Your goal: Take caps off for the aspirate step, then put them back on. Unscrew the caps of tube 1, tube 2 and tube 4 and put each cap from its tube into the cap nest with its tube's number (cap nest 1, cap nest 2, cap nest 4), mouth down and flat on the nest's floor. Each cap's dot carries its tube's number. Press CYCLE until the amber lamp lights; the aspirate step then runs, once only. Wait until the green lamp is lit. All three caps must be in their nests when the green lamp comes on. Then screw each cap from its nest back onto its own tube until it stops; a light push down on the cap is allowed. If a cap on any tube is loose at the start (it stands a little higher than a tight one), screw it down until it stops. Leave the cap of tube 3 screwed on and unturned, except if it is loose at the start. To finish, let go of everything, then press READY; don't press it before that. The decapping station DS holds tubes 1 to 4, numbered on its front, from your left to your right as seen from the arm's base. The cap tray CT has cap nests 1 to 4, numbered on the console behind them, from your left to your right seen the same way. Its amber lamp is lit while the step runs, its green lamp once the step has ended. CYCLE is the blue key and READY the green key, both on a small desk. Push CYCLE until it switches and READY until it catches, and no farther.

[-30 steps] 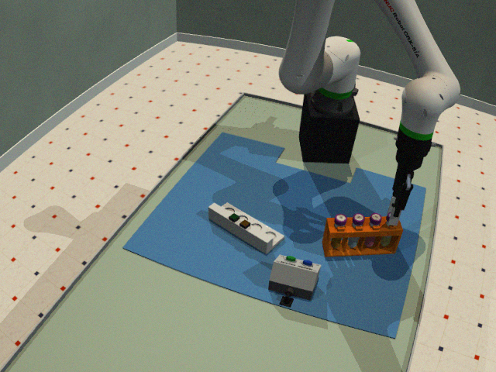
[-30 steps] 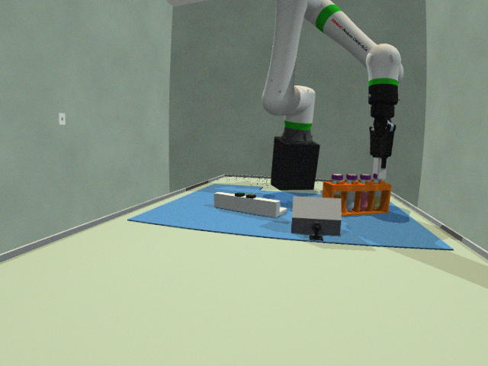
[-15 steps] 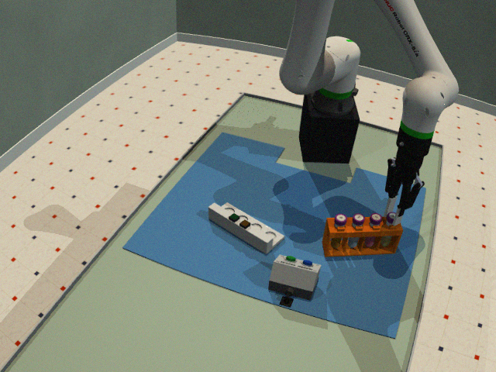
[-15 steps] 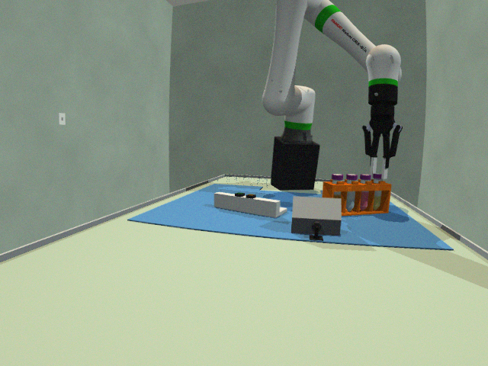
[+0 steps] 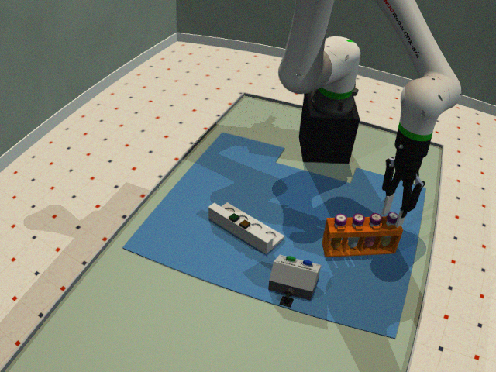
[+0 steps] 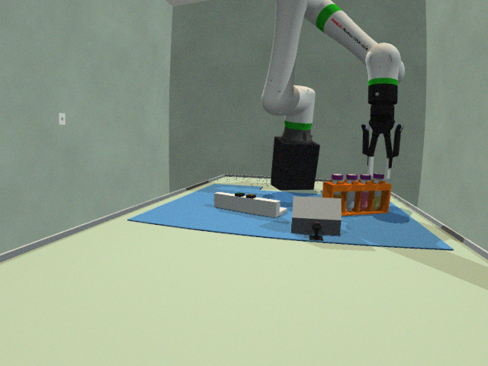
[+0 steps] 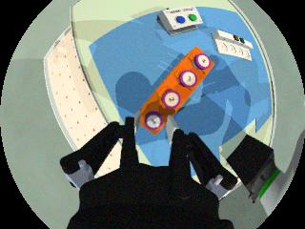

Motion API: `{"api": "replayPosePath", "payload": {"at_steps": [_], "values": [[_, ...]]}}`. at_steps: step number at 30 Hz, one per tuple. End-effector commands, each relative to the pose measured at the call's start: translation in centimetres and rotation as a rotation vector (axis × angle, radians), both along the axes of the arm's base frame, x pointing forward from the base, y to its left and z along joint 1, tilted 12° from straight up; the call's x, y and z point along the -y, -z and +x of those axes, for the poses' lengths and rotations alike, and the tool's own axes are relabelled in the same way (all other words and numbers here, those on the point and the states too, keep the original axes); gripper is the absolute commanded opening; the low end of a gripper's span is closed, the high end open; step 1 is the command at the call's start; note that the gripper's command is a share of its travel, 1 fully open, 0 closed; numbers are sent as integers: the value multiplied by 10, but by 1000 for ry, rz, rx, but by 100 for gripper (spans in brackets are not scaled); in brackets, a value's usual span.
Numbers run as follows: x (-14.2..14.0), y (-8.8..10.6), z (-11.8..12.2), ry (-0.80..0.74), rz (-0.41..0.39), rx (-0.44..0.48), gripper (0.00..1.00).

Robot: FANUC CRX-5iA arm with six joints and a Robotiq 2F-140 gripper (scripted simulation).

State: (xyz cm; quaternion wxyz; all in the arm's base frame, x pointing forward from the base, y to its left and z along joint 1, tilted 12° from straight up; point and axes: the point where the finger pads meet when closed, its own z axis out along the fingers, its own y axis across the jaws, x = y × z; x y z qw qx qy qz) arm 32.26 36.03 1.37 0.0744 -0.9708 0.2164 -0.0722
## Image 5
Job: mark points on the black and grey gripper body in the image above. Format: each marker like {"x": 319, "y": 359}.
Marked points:
{"x": 409, "y": 165}

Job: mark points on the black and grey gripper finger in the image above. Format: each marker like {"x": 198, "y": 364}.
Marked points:
{"x": 389, "y": 184}
{"x": 410, "y": 197}

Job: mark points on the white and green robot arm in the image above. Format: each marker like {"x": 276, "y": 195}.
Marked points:
{"x": 303, "y": 69}

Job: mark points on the blue flat mat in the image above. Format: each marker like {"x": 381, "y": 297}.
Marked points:
{"x": 363, "y": 292}

